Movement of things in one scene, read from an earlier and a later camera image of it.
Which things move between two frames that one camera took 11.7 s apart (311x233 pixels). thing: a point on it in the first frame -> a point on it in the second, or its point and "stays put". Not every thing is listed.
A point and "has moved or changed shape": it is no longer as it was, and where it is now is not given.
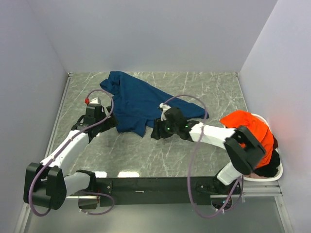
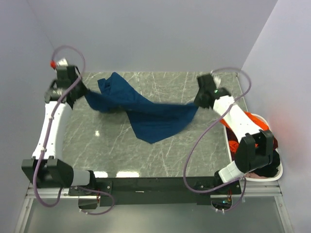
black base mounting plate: x=168 y=191 stays put
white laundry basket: x=280 y=163 stays put
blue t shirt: x=136 y=104 has moved or changed shape
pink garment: x=254 y=175 stays put
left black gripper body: x=109 y=123 -> x=81 y=88
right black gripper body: x=166 y=129 -> x=199 y=100
